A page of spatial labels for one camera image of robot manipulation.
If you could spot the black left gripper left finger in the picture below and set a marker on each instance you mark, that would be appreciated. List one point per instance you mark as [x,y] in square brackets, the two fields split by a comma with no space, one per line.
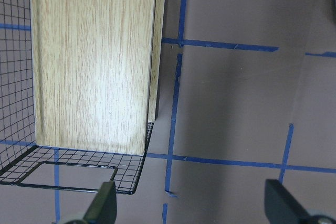
[103,208]

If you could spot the black wire basket shelf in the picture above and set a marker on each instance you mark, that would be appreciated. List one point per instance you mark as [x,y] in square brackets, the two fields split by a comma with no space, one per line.
[24,162]

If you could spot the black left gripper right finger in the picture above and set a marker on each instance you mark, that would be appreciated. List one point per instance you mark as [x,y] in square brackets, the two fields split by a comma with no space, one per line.
[281,207]

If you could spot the wooden shelf board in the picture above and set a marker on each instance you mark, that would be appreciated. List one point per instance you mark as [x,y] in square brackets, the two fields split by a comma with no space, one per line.
[95,72]

